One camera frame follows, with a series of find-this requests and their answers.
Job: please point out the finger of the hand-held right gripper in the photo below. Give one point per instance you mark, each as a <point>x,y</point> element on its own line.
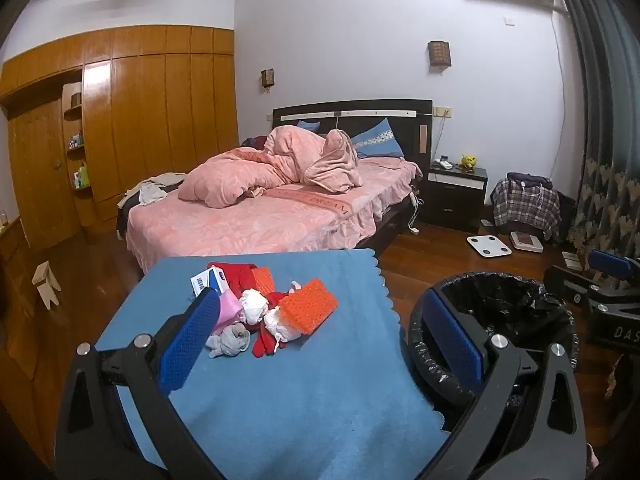
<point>567,285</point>
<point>607,262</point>

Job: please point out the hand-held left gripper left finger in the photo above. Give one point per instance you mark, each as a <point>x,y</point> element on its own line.
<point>192,340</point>

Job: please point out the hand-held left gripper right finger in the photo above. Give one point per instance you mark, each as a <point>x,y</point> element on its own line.
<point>452,345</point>

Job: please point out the bin with black bag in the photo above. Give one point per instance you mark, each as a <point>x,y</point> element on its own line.
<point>500,305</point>

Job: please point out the white and blue box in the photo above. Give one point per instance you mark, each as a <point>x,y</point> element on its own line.
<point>212,280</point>

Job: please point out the white tissue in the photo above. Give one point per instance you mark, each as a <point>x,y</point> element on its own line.
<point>254,305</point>
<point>277,327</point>

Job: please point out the orange spiky pad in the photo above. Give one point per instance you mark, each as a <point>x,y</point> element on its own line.
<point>307,305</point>

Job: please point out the small white box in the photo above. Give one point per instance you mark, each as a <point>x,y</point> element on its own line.
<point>572,260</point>

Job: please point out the grey sock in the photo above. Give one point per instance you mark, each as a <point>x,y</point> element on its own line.
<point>232,340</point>

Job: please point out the white scale with red panel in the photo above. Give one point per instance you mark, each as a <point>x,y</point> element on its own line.
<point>526,241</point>

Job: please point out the white bathroom scale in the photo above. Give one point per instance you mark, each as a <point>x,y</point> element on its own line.
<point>489,245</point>

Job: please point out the plaid shirt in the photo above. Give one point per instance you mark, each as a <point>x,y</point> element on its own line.
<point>525,207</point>

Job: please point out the small orange mesh piece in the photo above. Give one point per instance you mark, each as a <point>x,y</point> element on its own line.
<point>262,278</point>

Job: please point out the dark hoodie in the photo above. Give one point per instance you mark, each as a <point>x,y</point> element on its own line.
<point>525,180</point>

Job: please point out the blue table cloth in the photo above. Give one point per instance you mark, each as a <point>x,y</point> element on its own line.
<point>300,385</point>

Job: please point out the dark wooden bed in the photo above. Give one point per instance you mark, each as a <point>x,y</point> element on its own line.
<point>250,225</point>

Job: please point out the dark nightstand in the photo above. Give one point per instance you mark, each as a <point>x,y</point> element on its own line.
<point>452,200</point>

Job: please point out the white power strip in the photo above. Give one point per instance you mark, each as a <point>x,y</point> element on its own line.
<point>414,201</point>

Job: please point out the grey patterned curtain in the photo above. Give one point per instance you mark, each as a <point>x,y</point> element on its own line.
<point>605,110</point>

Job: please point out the pile of clothes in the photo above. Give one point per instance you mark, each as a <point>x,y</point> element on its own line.
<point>152,190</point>

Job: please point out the yellow plush toy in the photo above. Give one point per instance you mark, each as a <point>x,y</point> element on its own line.
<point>467,161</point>

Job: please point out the wooden stool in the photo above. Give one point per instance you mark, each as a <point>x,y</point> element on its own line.
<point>45,280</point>

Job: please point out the pink duvet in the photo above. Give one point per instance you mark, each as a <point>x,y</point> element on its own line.
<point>235,175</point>

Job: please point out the white desk phone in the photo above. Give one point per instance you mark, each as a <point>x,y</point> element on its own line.
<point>443,163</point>

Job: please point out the large blue pillow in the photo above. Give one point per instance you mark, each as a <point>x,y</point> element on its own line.
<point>380,140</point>

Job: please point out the wooden wardrobe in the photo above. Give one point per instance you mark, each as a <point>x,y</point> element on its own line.
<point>150,110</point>

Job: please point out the small blue pillow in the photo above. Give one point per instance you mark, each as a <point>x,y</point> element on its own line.
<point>307,125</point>

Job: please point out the wall socket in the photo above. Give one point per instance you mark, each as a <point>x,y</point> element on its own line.
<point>442,111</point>

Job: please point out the large wall lamp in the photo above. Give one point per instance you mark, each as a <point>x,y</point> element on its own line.
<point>439,54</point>

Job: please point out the small wall lamp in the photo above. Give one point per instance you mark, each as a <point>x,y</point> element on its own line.
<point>267,78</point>

